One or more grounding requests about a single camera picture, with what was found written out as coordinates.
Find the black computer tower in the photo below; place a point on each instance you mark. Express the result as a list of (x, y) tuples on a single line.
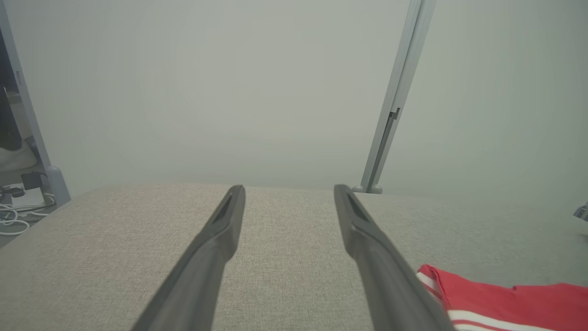
[(8, 119)]

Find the black power adapter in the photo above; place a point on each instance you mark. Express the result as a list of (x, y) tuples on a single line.
[(33, 180)]

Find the red basketball jersey white trim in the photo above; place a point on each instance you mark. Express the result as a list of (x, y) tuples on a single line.
[(505, 303)]

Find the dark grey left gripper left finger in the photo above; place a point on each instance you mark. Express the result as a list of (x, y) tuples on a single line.
[(197, 276)]

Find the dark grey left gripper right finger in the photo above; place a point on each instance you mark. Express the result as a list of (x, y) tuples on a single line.
[(390, 285)]

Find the grey metal partition post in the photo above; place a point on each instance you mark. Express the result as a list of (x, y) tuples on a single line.
[(32, 124), (404, 69)]

